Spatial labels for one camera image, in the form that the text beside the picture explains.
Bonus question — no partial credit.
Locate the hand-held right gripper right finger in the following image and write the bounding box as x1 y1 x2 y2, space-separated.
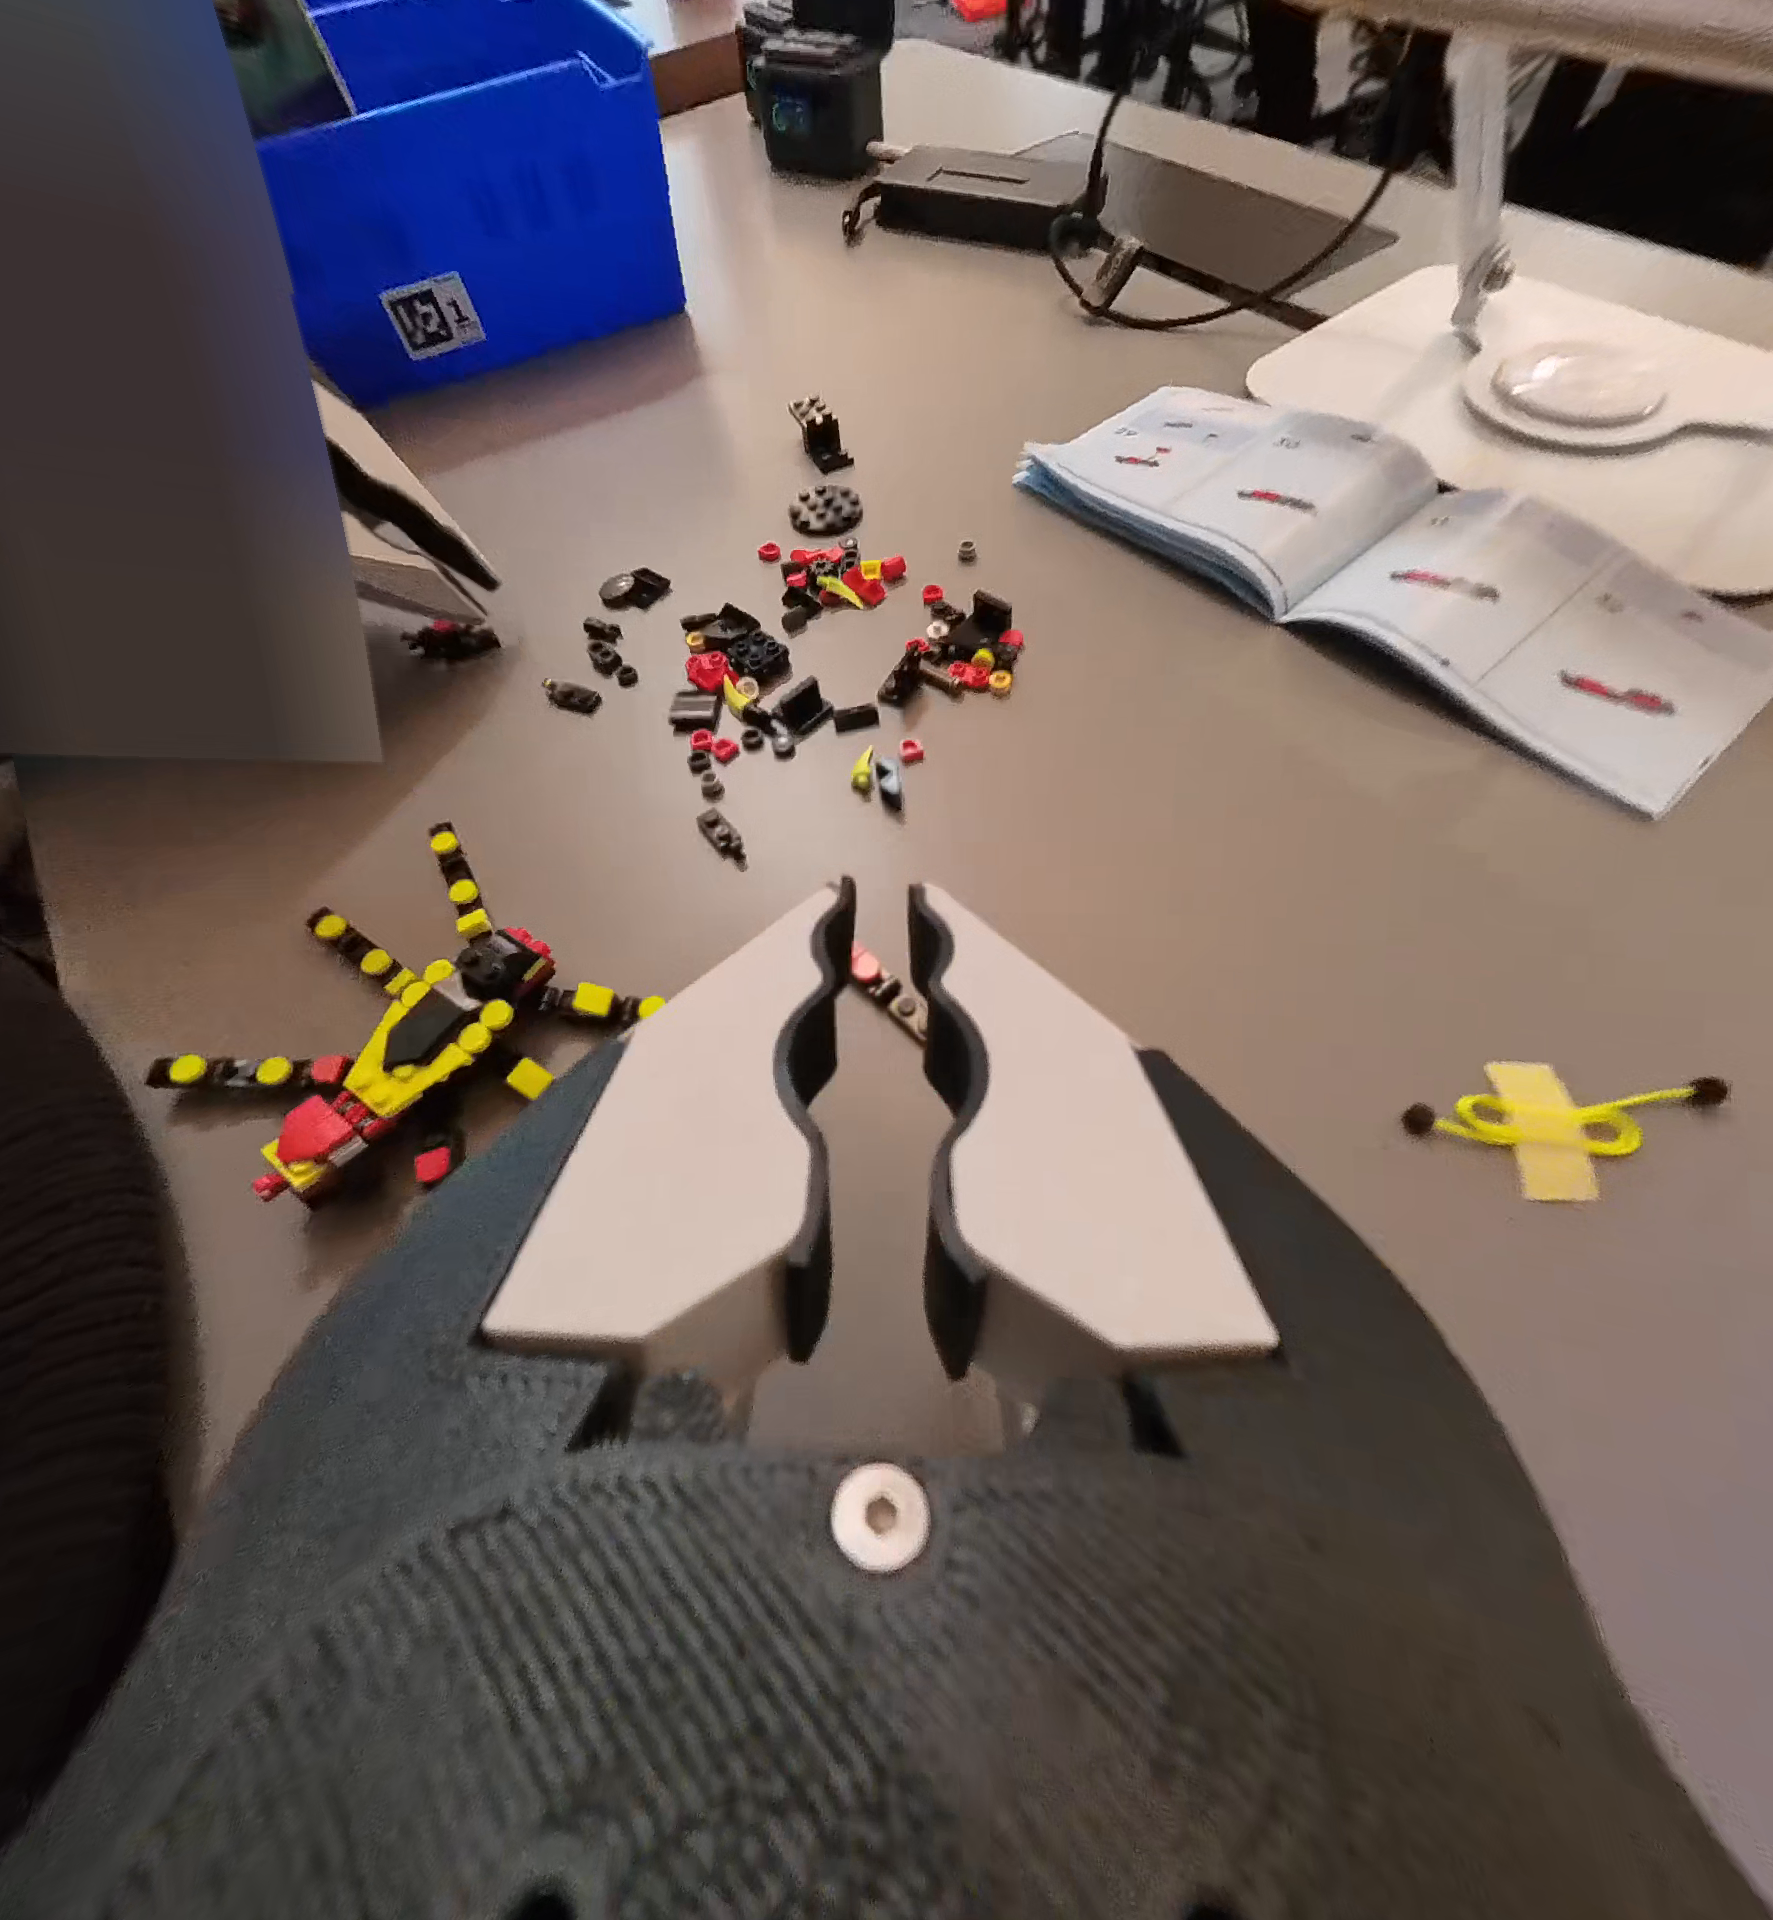
904 881 1283 1409

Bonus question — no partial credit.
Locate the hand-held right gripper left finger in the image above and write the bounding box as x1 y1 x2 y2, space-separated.
477 876 862 1382

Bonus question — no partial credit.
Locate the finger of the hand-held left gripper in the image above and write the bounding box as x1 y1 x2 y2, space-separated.
316 384 505 592
348 556 492 621

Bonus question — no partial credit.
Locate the yellow black lego spider model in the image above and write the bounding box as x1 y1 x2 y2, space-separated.
145 819 669 1208

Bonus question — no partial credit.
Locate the pile of loose lego pieces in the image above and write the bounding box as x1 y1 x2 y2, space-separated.
538 530 1029 868

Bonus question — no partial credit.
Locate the lego instruction booklet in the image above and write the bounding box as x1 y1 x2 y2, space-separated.
1012 384 1773 819

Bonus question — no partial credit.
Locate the blue plastic bin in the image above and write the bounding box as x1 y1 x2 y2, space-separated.
255 0 688 410

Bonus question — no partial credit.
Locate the black device teal display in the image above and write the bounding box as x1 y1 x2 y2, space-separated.
748 26 888 180

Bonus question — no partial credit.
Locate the person's black knit sweater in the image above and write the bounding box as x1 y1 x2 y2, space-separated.
0 907 204 1920

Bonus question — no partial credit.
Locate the black power adapter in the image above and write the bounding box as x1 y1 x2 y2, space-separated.
843 143 1113 253

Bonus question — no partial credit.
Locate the dark flat panel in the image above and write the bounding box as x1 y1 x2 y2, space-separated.
1080 147 1401 328

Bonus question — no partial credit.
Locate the yellow string with tape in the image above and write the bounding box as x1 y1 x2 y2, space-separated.
1399 1060 1731 1205

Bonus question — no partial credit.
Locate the black cable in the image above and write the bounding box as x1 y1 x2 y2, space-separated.
1048 58 1406 333

